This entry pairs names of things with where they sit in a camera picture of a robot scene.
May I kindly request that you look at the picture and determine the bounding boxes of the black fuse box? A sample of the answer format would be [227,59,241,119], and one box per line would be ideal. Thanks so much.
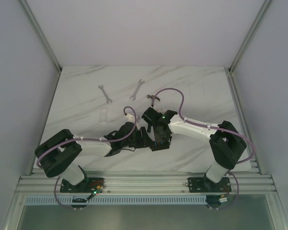
[149,141,170,151]

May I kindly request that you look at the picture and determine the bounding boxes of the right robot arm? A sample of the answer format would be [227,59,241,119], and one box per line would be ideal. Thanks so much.
[142,107,247,193]

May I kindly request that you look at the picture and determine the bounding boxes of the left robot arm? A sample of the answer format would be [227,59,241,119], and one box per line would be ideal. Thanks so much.
[35,122,154,193]

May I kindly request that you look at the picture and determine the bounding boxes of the clear fuse box lid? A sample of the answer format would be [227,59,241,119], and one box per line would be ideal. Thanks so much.
[99,108,108,123]

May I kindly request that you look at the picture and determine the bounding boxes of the left silver wrench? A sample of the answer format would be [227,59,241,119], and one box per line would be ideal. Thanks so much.
[98,85,112,104]

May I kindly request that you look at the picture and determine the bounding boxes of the silver wrench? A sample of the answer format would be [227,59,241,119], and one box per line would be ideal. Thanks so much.
[130,79,145,101]
[98,85,112,104]

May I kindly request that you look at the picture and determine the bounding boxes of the right silver wrench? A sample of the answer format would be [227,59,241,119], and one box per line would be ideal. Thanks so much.
[130,79,145,101]

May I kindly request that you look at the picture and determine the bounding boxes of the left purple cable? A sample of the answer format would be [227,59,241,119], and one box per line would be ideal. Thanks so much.
[36,106,138,211]

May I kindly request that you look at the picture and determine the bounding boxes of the purple cable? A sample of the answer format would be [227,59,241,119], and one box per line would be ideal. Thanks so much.
[36,106,138,211]
[152,87,256,211]

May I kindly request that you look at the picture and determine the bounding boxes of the black handled claw hammer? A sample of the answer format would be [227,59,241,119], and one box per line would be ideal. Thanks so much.
[147,94,160,133]

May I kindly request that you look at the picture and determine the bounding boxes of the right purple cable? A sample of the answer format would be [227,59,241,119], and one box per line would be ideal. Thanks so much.
[152,87,256,211]

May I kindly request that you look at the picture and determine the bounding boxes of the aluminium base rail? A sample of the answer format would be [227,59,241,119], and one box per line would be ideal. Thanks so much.
[15,169,277,195]

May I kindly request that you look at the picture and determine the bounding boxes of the right aluminium frame post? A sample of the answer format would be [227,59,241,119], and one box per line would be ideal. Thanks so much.
[228,0,272,72]

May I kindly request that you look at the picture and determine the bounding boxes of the aluminium frame post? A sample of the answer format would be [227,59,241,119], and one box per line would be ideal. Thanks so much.
[20,0,62,72]
[228,0,272,72]

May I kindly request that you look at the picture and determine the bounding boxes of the grey slotted cable duct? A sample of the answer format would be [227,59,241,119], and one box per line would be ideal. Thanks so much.
[24,195,207,206]

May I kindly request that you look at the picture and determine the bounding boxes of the left aluminium frame post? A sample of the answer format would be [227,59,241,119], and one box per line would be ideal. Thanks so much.
[20,0,62,72]

